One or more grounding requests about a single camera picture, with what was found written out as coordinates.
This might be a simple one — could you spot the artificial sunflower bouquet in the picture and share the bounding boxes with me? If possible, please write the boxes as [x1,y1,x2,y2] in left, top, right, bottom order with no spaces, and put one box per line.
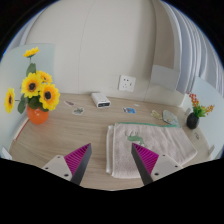
[3,46,61,115]

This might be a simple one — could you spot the orange and green artificial flowers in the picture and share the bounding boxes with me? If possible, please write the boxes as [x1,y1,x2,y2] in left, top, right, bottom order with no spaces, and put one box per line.
[187,92,215,118]

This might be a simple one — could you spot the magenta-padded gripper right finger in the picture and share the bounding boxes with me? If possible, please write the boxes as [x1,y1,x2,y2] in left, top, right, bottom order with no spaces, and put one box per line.
[131,143,183,186]

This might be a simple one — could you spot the fan-shaped light blue card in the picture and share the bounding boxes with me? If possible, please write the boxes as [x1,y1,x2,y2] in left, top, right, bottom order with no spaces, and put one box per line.
[162,109,181,128]

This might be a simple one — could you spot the grey panel under curtain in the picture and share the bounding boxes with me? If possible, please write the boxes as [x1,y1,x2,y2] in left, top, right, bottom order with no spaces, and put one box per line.
[149,64,181,92]

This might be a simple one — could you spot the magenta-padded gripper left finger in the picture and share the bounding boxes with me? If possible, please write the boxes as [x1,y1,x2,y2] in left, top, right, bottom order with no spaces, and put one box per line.
[42,143,93,186]

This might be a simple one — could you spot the pale yellow sticker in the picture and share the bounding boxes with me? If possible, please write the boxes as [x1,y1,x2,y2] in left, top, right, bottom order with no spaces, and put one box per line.
[149,109,163,120]

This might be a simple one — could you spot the orange round vase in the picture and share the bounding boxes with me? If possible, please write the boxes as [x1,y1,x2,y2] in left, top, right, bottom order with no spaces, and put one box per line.
[26,104,50,126]

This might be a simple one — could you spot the small blue sticker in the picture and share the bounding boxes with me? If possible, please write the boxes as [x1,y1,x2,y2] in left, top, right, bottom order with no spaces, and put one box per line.
[122,106,137,115]

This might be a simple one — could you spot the white wall socket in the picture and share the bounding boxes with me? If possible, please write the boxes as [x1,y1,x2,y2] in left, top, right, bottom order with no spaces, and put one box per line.
[118,74,137,93]

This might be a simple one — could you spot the black round vase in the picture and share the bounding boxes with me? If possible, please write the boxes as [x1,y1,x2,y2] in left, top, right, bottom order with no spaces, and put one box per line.
[186,112,200,130]

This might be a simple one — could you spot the white pleated curtain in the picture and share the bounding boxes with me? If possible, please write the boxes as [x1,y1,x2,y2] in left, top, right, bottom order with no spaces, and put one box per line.
[159,0,224,98]

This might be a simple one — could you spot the frosted glass desk partition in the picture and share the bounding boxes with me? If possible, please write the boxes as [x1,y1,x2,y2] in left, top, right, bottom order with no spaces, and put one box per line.
[0,43,56,158]
[181,76,224,158]

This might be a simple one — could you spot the small white power bank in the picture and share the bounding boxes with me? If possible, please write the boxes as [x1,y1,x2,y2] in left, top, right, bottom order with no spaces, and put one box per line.
[91,92,112,109]

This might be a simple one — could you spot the beige towel with green trim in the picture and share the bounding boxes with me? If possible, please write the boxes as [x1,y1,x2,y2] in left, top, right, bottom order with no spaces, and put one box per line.
[105,122,198,179]

